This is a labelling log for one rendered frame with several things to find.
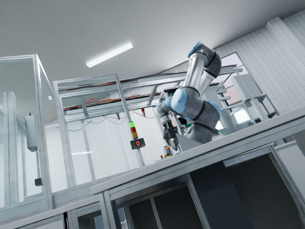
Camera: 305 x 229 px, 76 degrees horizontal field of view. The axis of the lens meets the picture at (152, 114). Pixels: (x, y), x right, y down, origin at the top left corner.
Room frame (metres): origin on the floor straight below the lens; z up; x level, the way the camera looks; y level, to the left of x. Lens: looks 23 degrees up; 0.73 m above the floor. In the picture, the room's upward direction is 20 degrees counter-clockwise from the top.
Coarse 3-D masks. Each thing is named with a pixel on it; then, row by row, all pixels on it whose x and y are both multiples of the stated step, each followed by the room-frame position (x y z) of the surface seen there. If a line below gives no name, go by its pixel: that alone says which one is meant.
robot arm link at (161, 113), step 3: (159, 105) 1.30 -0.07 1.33; (156, 108) 1.33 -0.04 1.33; (159, 108) 1.30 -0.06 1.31; (159, 111) 1.31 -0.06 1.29; (162, 111) 1.29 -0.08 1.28; (159, 114) 1.32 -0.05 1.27; (162, 114) 1.30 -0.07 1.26; (165, 114) 1.30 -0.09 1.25; (168, 114) 1.32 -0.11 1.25; (159, 117) 1.33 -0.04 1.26
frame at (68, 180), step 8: (64, 80) 1.46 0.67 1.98; (72, 80) 1.48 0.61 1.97; (80, 80) 1.51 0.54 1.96; (56, 88) 1.44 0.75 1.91; (56, 96) 1.43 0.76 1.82; (56, 104) 1.43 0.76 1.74; (64, 136) 1.44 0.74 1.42; (64, 144) 1.44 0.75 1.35; (64, 152) 1.44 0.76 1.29; (64, 160) 1.43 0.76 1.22
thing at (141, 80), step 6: (144, 78) 2.13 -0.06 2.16; (150, 78) 2.16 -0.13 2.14; (156, 78) 2.19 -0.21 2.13; (162, 78) 2.22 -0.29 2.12; (168, 78) 2.24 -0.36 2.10; (156, 96) 2.69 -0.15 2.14; (162, 96) 2.73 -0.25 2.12; (126, 102) 2.53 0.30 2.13; (132, 102) 2.56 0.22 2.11; (138, 102) 2.60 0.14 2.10
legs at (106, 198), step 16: (288, 128) 0.70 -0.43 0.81; (304, 128) 0.69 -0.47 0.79; (240, 144) 0.72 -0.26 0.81; (256, 144) 0.71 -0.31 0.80; (192, 160) 0.74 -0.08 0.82; (208, 160) 0.73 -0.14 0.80; (160, 176) 0.77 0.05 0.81; (176, 176) 0.75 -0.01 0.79; (192, 176) 0.94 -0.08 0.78; (208, 176) 0.93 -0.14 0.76; (224, 176) 0.93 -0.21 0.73; (112, 192) 0.79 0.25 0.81; (128, 192) 0.78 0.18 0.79; (208, 192) 0.94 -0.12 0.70; (224, 192) 0.93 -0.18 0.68; (112, 208) 0.79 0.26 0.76; (208, 208) 0.94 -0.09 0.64; (224, 208) 0.93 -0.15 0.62; (240, 208) 0.92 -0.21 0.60; (112, 224) 0.79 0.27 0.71; (224, 224) 0.94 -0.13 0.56; (240, 224) 0.93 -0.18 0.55
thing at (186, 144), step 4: (180, 136) 0.93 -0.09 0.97; (184, 136) 0.93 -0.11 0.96; (180, 140) 0.93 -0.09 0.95; (184, 140) 0.93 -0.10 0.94; (188, 140) 0.92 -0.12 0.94; (192, 140) 0.92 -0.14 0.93; (180, 144) 0.93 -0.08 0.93; (184, 144) 0.93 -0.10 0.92; (188, 144) 0.93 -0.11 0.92; (192, 144) 0.92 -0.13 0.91; (196, 144) 0.92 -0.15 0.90; (200, 144) 0.92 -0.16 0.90; (184, 148) 0.93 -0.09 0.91; (188, 148) 0.93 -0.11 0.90; (192, 148) 0.92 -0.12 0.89
